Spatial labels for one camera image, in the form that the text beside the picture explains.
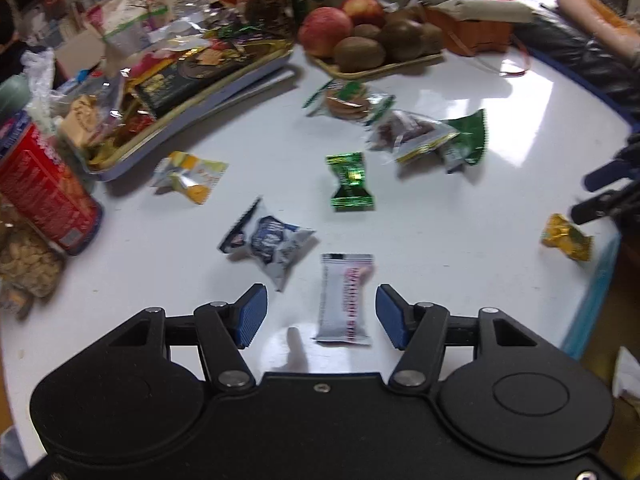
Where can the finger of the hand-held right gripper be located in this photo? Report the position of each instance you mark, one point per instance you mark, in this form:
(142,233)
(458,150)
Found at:
(592,209)
(602,175)

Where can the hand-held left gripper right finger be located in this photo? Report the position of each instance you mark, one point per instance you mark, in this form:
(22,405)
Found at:
(391,317)

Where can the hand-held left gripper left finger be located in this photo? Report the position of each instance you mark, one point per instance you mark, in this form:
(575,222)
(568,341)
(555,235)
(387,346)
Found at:
(252,315)

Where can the gold candy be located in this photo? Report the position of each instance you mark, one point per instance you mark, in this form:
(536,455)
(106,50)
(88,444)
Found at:
(565,237)

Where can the white snack bar packet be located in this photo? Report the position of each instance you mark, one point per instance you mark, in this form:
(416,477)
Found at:
(342,305)

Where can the blue white snack packet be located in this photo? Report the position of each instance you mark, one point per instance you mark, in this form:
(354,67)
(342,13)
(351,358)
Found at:
(272,247)

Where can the dark green snack packet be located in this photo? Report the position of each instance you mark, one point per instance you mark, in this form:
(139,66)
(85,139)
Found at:
(470,137)

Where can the green candy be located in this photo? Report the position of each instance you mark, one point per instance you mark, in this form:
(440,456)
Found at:
(350,180)

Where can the yellow white snack packet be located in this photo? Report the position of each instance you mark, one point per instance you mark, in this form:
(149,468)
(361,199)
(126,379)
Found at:
(187,177)

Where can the clear brown snack packet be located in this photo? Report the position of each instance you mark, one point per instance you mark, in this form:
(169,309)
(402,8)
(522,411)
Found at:
(407,132)

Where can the grey snack tray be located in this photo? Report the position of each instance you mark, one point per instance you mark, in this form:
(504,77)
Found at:
(200,107)

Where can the green edged cookie packet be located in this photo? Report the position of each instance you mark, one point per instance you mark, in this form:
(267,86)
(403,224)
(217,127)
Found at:
(350,102)

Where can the white paper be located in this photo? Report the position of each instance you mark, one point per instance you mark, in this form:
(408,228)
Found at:
(627,375)

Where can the orange bone-shaped box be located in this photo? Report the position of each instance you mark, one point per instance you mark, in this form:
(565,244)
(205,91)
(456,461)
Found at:
(470,35)

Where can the white cloth roll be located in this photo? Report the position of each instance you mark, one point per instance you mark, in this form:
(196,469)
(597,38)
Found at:
(490,10)

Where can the brown kiwi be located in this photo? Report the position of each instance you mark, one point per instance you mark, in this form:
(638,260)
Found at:
(360,54)
(400,40)
(367,31)
(432,37)
(402,15)

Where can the clear peanut jar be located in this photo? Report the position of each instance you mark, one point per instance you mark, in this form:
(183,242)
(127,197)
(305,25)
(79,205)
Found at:
(25,260)

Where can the red snack can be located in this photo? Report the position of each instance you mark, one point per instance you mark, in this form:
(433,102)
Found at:
(45,190)

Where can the dark chocolate box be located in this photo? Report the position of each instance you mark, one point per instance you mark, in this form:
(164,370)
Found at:
(175,85)

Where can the beige fruit tray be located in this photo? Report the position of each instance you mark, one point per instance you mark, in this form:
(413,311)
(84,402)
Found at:
(380,71)

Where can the beige biscuit packet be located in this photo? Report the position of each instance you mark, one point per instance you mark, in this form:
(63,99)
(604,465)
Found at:
(85,117)

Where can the large red apple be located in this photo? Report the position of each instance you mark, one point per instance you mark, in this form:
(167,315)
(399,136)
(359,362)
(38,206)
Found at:
(325,32)

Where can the red yellow apple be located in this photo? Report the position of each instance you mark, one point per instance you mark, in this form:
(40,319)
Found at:
(362,7)

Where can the clear glass jar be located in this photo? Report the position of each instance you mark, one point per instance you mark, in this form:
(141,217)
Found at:
(192,5)

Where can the clear plastic bag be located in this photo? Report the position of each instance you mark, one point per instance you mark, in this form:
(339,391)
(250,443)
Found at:
(40,75)

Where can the tree print zip bag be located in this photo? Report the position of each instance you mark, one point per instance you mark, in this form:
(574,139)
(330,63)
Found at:
(130,15)

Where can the mint green bottle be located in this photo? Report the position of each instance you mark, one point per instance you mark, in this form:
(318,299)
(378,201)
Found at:
(12,96)

